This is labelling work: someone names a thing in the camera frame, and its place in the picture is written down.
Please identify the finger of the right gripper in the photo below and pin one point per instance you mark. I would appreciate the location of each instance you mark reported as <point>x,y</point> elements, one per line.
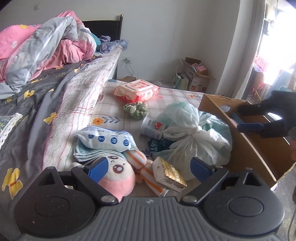
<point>250,110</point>
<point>250,127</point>

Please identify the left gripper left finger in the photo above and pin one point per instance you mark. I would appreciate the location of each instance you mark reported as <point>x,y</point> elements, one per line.
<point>88,178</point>

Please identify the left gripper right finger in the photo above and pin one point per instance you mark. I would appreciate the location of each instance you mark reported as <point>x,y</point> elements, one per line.
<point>209,176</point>

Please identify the blue towels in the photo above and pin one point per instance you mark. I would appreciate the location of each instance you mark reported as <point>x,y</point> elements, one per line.
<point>84,154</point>

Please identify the pink plush doll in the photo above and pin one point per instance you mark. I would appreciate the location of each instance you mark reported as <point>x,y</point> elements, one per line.
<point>120,179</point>

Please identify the blue white wipes pack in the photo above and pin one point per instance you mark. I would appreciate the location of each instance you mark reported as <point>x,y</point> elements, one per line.
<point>105,139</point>

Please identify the large cardboard box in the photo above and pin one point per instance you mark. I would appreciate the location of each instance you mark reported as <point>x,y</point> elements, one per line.
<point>269,157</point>

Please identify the gold tissue pack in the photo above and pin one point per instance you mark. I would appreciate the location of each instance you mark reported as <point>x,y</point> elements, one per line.
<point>168,175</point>

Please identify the green white scrunchie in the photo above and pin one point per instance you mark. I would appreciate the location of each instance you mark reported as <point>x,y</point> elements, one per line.
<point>137,110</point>

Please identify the white tied plastic bag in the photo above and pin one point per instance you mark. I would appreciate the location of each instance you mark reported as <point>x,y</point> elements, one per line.
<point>194,133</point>

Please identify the orange striped rolled towel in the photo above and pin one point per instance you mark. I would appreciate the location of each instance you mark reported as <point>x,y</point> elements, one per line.
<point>143,170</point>

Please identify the small open cardboard box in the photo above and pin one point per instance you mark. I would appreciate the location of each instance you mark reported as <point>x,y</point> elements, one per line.
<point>198,80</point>

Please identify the teal printed bag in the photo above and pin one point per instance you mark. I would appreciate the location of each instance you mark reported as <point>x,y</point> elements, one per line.
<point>158,148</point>

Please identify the plaid cartoon mattress cover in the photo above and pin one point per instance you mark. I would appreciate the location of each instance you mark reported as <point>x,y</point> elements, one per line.
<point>109,112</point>

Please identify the grey bedsheet yellow bows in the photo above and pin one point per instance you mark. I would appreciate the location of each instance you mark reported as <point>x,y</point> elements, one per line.
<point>26,124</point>

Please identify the green paper bag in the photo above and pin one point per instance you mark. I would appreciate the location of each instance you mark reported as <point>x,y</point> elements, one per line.
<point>180,80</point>

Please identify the red wet wipes pack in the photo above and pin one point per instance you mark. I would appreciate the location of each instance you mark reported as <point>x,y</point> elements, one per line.
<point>138,90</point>

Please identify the wooden stool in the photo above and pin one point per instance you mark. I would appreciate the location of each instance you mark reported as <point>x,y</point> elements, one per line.
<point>128,79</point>

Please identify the blue purple clothes pile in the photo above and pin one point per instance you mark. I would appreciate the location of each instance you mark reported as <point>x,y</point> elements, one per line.
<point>105,45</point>

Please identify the pink grey floral duvet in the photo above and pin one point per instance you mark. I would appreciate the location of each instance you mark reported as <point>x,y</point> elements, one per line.
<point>27,50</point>

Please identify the black headboard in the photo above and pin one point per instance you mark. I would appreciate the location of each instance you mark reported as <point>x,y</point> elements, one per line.
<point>111,28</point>

